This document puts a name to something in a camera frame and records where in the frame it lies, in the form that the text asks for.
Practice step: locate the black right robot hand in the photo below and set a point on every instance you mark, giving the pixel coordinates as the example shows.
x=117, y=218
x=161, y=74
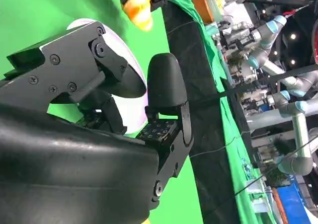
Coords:
x=74, y=171

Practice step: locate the orange and white bread roll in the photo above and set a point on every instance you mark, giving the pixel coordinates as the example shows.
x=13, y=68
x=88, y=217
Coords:
x=139, y=10

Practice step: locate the lilac plate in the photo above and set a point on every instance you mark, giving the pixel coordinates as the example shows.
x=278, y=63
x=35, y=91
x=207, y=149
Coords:
x=131, y=112

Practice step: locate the black backdrop cloth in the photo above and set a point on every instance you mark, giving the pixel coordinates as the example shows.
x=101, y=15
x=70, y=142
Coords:
x=198, y=85

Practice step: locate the green table cloth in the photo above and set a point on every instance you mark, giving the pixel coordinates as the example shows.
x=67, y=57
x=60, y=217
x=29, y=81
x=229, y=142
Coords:
x=24, y=10

